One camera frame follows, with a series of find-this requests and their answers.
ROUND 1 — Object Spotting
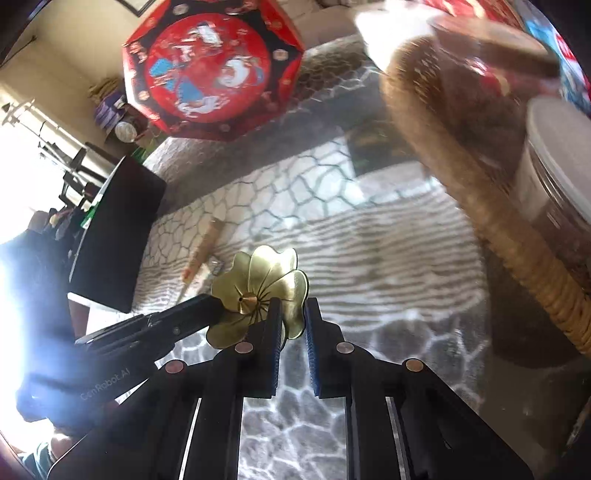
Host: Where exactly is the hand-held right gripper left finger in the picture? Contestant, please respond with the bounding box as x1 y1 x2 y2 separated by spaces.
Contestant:
46 298 283 480

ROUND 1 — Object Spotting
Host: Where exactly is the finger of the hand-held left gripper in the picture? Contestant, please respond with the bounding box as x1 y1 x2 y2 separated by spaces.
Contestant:
74 293 227 363

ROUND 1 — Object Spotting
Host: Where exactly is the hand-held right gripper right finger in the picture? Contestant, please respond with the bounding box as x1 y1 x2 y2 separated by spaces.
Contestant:
305 298 536 480

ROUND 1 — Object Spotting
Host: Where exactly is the brass flower-shaped dish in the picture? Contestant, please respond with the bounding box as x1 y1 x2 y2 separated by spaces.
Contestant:
205 244 309 349

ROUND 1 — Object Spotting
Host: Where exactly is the woven wicker basket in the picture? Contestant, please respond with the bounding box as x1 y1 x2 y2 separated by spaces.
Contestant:
379 32 591 356

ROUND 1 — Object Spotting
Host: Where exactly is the wooden stick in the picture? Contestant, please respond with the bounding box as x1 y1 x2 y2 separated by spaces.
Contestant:
173 219 227 305

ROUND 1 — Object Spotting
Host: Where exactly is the grey web-patterned rug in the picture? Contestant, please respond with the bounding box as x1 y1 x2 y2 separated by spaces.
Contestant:
134 37 509 480

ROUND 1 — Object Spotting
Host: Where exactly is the black glass-top side table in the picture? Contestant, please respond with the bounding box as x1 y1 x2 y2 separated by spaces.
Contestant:
67 154 168 315

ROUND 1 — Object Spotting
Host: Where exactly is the pile of clothes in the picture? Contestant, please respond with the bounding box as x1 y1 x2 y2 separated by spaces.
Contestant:
28 208 79 241

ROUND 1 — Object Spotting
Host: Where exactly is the dark wooden chair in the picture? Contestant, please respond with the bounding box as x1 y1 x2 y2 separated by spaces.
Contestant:
60 148 116 204

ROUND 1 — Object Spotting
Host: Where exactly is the purple box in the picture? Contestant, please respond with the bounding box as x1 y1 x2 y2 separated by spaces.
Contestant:
95 90 127 130

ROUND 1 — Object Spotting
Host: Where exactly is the red octagonal printed box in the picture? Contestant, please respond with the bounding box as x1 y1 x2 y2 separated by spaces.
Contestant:
121 0 305 144

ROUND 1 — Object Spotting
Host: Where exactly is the jar with white lid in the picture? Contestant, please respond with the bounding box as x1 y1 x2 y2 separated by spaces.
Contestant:
512 97 591 241

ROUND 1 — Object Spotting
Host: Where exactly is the jar with brown lid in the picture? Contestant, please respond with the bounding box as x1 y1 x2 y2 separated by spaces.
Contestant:
429 16 561 153

